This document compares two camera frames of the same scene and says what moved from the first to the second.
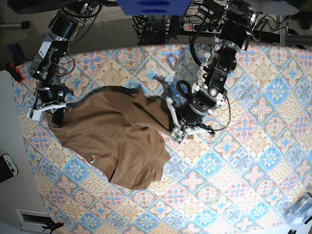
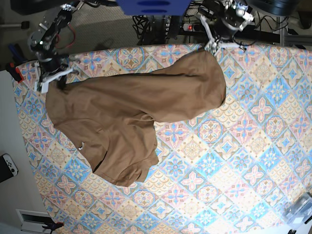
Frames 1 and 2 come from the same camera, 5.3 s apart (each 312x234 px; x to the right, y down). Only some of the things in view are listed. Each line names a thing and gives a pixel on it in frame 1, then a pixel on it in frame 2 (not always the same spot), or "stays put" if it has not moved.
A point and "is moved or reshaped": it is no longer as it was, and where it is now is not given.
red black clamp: x=15 y=72 stays put
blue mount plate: x=155 y=7 stays put
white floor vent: x=32 y=221 stays put
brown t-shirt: x=122 y=131 is moved or reshaped
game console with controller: x=8 y=167 stays put
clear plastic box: x=300 y=212 stays put
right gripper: x=190 y=109 → x=223 y=28
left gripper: x=50 y=97 → x=52 y=65
